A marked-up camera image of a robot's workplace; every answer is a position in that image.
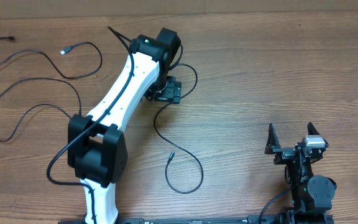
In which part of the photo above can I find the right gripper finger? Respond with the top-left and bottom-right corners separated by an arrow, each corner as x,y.
264,123 -> 281,154
307,122 -> 319,135

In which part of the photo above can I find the black USB cable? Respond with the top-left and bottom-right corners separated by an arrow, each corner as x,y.
0,35 -> 103,80

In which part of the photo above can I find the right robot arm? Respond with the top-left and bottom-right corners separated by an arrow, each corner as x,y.
257,123 -> 337,224

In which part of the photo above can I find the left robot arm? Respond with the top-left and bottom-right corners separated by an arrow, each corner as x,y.
67,28 -> 183,223

